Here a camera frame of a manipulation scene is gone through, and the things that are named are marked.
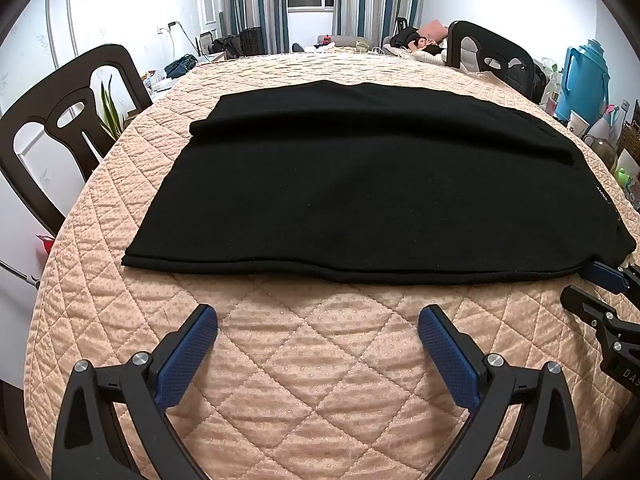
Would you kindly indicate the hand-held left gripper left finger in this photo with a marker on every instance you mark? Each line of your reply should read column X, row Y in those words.
column 187, row 360

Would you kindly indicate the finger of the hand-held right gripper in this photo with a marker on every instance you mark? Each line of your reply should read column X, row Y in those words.
column 602, row 274
column 590, row 302

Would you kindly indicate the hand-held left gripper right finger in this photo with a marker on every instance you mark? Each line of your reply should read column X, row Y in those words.
column 447, row 362

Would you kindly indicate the black pants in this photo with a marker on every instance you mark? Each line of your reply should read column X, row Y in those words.
column 350, row 185

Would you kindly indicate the green toy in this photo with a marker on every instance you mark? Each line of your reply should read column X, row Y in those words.
column 626, row 175

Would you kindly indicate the glass teapot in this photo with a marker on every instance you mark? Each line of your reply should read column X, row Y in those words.
column 600, row 152

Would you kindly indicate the peach quilted blanket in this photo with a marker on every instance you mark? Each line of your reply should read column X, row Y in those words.
column 320, row 385

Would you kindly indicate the wicker basket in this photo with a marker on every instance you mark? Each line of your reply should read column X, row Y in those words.
column 631, row 140

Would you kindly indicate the white paper cup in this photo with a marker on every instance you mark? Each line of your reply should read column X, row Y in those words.
column 578, row 122

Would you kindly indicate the blue thermos jug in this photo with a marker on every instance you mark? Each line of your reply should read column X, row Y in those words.
column 582, row 90

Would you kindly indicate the black backpack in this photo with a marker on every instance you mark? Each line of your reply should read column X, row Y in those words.
column 530, row 80

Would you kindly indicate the dark wooden chair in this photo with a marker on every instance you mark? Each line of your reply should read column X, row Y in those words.
column 30, row 160
column 500, row 42

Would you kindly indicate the green potted plant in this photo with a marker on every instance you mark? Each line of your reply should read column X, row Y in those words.
column 111, row 115

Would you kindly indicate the blue bag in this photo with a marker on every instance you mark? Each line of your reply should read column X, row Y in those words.
column 181, row 66

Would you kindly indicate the pink pillow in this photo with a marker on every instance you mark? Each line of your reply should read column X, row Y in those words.
column 434, row 29

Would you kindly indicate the black suitcase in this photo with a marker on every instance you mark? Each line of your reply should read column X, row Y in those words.
column 251, row 41

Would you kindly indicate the grey sofa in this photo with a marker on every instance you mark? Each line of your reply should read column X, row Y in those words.
column 345, row 41

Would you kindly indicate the wall power socket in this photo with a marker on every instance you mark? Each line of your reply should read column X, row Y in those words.
column 167, row 28

